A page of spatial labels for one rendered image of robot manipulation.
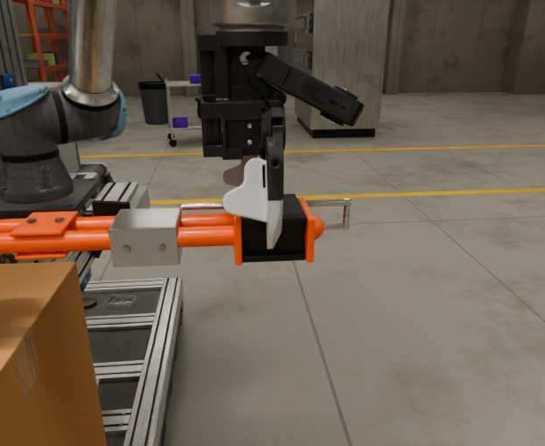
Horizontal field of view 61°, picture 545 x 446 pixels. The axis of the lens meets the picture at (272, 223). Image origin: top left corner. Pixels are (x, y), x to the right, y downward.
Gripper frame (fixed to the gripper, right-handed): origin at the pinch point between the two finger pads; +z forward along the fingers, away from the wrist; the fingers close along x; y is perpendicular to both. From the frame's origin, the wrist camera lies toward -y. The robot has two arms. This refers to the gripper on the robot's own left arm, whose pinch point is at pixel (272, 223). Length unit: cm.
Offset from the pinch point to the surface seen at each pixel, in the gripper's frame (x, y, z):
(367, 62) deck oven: -600, -192, 16
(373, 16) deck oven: -600, -196, -42
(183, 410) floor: -95, 25, 118
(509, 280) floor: -180, -162, 118
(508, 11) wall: -1139, -704, -74
